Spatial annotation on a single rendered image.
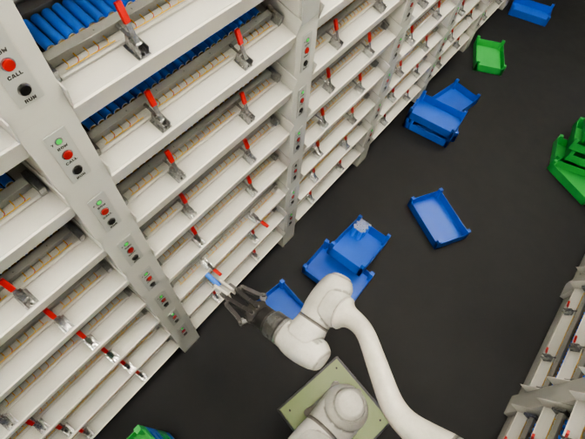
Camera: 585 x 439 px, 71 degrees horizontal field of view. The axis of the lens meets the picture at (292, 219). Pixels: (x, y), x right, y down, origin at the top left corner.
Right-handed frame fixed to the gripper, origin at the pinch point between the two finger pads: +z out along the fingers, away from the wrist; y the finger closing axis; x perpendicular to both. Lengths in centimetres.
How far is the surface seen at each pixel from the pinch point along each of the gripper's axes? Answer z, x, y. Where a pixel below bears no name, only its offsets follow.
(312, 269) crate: 8, 62, -50
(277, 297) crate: 13, 61, -27
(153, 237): 10.8, -29.9, 7.3
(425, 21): 15, -12, -164
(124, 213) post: 1, -52, 12
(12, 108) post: -8, -88, 18
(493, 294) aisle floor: -69, 81, -98
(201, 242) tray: 12.9, -10.5, -5.5
